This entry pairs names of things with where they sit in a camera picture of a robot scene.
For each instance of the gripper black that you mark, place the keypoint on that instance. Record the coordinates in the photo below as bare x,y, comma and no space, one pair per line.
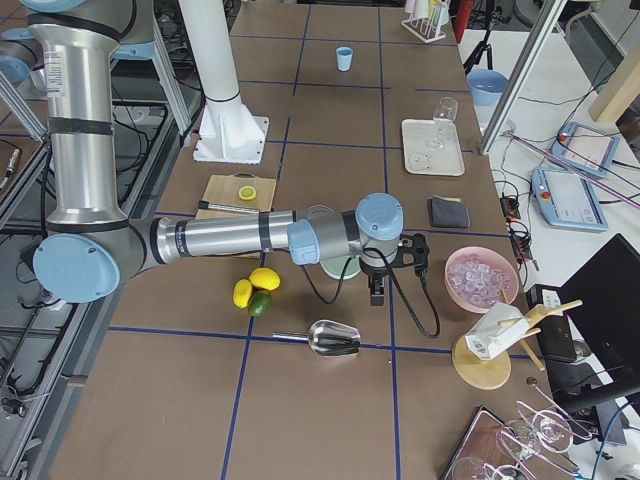
374,275

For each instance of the green ceramic bowl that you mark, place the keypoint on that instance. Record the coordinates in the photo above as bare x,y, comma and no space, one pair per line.
341,267

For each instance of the light blue plastic cup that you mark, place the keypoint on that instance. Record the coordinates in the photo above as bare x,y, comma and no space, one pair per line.
344,56

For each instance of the metal ice scoop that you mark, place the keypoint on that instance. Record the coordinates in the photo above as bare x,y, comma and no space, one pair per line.
327,338

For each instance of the pink bowl of ice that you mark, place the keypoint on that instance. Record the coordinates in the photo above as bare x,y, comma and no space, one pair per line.
476,278

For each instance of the blue bowl with fork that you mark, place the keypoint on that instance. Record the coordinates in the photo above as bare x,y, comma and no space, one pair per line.
486,86

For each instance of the yellow lemon large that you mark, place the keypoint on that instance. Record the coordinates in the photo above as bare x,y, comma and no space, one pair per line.
265,278

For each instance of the green lime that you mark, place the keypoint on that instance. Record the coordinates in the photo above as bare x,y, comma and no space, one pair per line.
259,303

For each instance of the wooden stand with carton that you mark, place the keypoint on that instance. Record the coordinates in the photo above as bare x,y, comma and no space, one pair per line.
480,357

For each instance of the yellow lemon small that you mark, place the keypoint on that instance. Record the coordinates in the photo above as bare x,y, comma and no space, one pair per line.
242,293

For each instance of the cream bear tray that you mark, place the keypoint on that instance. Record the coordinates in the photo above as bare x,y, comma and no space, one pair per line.
429,148

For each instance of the half lemon slice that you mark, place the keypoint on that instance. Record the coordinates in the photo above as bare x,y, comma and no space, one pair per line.
247,193

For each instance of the wooden cutting board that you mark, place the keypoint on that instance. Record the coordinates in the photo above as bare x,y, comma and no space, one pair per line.
223,189

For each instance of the clear wine glass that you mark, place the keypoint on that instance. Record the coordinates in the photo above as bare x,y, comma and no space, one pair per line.
443,117

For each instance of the silver metal cylinder tool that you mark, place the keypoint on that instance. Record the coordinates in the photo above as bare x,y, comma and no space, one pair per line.
205,205

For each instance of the blue teach pendant near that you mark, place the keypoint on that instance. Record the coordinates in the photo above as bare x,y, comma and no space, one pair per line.
567,201

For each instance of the blue teach pendant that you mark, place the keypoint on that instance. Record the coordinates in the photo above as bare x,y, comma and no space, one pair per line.
586,148
567,201

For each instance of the black monitor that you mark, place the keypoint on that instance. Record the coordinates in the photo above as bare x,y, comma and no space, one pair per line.
608,319

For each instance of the blue teach pendant far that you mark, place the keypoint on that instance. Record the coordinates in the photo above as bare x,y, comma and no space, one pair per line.
586,148

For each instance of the red cylinder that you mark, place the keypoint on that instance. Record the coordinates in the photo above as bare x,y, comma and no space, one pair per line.
462,17

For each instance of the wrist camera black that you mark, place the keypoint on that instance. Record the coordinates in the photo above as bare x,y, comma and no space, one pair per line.
413,252

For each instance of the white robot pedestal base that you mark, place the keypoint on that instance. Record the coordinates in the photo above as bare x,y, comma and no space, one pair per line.
228,132

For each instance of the white wire cup rack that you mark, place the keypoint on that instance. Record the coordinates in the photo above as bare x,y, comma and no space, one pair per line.
426,19

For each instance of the black camera tripod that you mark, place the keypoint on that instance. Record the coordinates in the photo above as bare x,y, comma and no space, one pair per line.
491,18

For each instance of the aluminium frame post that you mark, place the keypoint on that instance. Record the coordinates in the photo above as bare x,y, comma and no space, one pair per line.
532,48

